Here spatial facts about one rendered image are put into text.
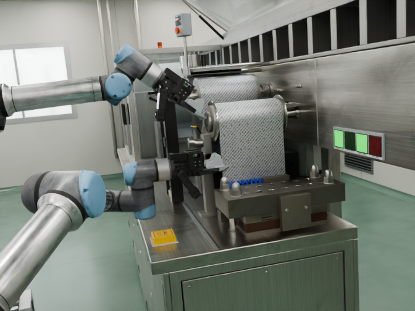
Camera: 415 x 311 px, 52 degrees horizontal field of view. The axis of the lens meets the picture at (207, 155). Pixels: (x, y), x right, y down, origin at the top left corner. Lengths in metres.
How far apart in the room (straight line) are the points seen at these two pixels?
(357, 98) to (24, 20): 6.24
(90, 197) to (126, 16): 6.13
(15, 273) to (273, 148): 0.96
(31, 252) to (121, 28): 6.24
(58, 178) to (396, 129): 0.84
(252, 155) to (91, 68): 5.63
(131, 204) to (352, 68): 0.81
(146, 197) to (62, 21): 5.80
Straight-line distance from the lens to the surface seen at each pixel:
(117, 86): 1.28
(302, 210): 1.39
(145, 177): 1.41
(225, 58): 2.52
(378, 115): 1.21
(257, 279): 1.36
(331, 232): 1.41
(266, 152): 1.53
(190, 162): 1.43
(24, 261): 0.94
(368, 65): 1.24
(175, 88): 1.45
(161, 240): 1.37
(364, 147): 1.27
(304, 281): 1.43
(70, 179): 1.07
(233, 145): 1.49
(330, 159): 1.81
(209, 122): 1.48
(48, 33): 7.06
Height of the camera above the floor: 1.39
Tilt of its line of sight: 10 degrees down
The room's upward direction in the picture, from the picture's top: 5 degrees counter-clockwise
